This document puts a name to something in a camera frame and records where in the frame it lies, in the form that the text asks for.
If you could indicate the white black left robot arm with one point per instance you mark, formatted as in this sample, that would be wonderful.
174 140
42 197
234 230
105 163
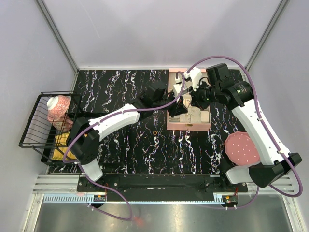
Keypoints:
86 134

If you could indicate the black wire dish rack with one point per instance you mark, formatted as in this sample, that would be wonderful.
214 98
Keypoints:
39 133

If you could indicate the pink jewelry box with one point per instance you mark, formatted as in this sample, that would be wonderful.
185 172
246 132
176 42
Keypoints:
202 118

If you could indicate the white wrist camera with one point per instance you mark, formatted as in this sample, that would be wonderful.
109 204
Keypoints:
194 77
177 87

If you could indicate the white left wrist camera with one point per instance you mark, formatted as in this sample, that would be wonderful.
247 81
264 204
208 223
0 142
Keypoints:
177 87

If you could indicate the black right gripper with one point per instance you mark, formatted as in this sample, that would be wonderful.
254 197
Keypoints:
195 100

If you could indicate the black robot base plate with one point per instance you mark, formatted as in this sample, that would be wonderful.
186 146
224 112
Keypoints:
160 188

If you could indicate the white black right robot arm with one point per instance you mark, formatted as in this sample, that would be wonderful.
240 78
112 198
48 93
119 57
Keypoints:
264 158

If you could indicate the pink polka dot plate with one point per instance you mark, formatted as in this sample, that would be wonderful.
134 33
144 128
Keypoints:
241 150

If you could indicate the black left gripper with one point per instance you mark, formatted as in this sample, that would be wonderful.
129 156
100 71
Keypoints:
178 108

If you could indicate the pink patterned ceramic bowl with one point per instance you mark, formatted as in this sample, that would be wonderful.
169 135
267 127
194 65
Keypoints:
57 106

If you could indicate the yellow woven mat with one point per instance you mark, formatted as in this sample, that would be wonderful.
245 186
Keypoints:
60 146

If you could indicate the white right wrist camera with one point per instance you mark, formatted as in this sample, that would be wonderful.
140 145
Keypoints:
194 77

